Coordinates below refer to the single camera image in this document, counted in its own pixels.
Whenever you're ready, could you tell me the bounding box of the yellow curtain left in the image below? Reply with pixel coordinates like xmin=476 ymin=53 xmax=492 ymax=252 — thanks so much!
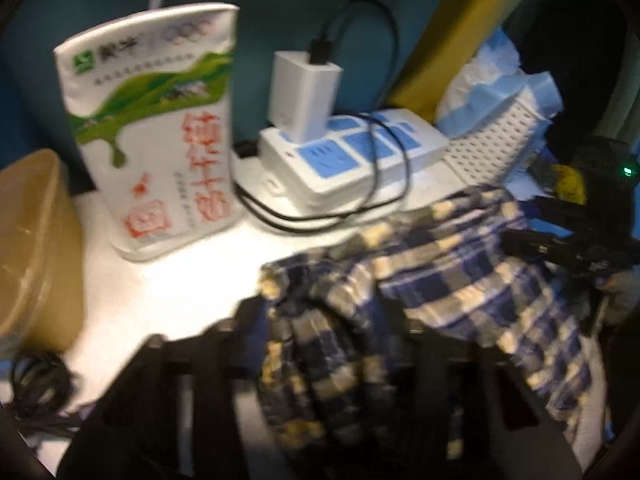
xmin=388 ymin=0 xmax=521 ymax=122

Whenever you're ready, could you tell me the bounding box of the white perforated basket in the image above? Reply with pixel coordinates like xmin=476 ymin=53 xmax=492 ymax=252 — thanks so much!
xmin=444 ymin=87 xmax=549 ymax=185

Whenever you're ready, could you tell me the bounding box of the brown plastic food container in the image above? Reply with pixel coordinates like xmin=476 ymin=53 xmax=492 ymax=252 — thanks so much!
xmin=1 ymin=150 xmax=85 ymax=359

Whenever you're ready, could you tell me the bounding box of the yellow snack bag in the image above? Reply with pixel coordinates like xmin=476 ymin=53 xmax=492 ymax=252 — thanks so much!
xmin=552 ymin=165 xmax=587 ymax=205

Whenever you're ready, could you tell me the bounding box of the grey curtain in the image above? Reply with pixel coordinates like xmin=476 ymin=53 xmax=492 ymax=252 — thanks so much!
xmin=1 ymin=0 xmax=440 ymax=167

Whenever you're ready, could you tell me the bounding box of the white usb charger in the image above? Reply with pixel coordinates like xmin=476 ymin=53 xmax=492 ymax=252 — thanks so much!
xmin=268 ymin=51 xmax=343 ymax=144

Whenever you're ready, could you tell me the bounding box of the coiled black cable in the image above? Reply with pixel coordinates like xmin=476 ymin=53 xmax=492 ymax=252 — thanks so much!
xmin=8 ymin=349 xmax=84 ymax=436

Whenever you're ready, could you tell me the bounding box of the white power strip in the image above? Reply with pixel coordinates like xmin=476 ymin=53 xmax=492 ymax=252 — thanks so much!
xmin=258 ymin=108 xmax=449 ymax=214

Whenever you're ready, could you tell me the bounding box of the white milk carton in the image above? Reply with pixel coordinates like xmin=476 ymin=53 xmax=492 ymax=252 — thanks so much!
xmin=54 ymin=3 xmax=239 ymax=261

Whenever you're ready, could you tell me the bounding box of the black charger cable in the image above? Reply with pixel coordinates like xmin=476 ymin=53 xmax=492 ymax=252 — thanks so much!
xmin=232 ymin=0 xmax=414 ymax=235

